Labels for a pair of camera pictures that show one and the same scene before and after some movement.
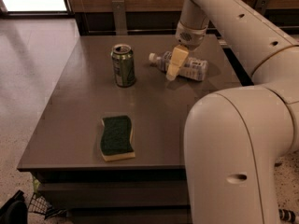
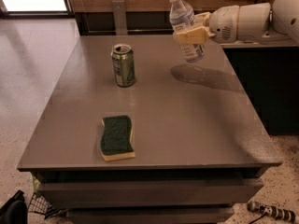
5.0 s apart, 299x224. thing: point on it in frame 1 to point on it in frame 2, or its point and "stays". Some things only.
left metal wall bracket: [119, 11] stays
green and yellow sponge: [116, 138] stays
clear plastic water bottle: [194, 68] to [181, 19]
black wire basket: [40, 204] stays
